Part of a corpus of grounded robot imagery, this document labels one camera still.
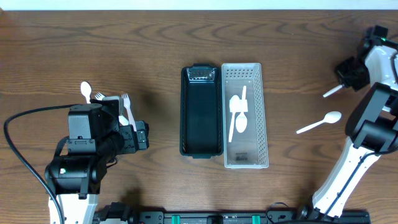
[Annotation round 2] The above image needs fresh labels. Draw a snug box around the white plastic spoon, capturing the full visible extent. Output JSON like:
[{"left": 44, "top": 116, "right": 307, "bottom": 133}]
[
  {"left": 296, "top": 111, "right": 342, "bottom": 134},
  {"left": 323, "top": 85, "right": 344, "bottom": 98},
  {"left": 236, "top": 86, "right": 248, "bottom": 133},
  {"left": 228, "top": 95, "right": 241, "bottom": 142},
  {"left": 80, "top": 81, "right": 92, "bottom": 104}
]

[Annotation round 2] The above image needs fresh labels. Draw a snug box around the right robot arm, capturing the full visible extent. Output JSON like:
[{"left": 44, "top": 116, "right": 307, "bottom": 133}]
[{"left": 290, "top": 26, "right": 397, "bottom": 223}]

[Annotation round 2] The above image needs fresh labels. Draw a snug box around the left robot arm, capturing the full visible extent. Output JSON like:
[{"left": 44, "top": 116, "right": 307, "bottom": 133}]
[{"left": 45, "top": 97, "right": 149, "bottom": 223}]

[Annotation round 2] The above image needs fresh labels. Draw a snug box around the white plastic utensil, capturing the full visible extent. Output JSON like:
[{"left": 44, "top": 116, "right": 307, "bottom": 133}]
[{"left": 119, "top": 115, "right": 129, "bottom": 126}]

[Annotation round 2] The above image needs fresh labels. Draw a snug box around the white plastic fork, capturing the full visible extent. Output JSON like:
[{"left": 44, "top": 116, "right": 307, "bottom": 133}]
[
  {"left": 95, "top": 93, "right": 105, "bottom": 100},
  {"left": 122, "top": 93, "right": 137, "bottom": 131}
]

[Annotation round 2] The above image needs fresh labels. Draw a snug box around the black plastic basket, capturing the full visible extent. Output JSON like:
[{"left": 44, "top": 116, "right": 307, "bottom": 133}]
[{"left": 180, "top": 63, "right": 224, "bottom": 159}]

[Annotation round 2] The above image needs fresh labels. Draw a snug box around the white label sticker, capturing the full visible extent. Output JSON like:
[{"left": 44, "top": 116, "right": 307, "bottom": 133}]
[{"left": 229, "top": 98, "right": 248, "bottom": 113}]

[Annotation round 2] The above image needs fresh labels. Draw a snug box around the clear perforated plastic basket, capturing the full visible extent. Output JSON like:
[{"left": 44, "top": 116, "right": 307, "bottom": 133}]
[{"left": 221, "top": 63, "right": 269, "bottom": 169}]

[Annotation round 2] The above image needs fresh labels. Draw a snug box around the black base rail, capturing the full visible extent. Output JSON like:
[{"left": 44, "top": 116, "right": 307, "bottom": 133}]
[{"left": 93, "top": 201, "right": 373, "bottom": 224}]

